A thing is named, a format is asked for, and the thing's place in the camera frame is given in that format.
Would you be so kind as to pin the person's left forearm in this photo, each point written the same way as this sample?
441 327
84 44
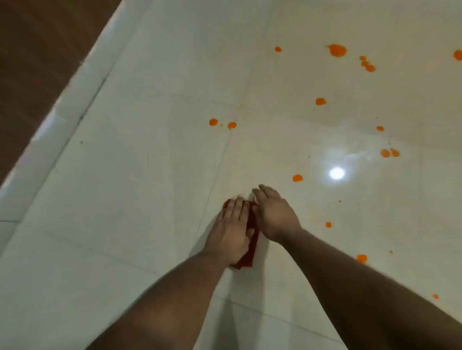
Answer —
162 310

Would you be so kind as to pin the red cloth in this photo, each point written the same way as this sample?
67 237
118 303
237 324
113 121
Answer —
251 254

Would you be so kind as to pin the person's right forearm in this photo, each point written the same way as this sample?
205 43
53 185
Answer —
361 299

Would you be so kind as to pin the white baseboard ledge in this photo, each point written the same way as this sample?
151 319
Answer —
54 133

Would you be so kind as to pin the brown wooden panel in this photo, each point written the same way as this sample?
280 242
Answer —
36 54

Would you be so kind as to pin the cream tiled floor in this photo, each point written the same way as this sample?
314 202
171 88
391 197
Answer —
144 180

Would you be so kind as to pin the person's left hand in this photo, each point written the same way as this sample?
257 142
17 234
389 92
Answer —
229 234

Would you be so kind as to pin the person's right hand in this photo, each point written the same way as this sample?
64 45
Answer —
276 216

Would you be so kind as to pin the orange liquid spill drops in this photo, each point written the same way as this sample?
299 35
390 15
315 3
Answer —
337 50

